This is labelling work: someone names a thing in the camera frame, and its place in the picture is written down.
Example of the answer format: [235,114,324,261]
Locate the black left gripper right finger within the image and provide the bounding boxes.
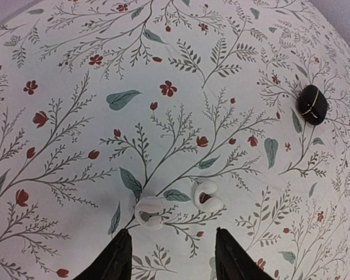
[215,227,272,280]

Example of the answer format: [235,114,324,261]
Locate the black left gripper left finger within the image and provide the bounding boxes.
[74,229,132,280]

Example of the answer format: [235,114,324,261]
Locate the black earbuds charging case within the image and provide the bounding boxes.
[296,85,328,126]

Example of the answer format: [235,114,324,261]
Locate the floral patterned table mat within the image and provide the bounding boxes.
[0,1,350,279]

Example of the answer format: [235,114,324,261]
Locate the white wireless earbud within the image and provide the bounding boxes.
[193,180,223,212]
[134,196,164,230]

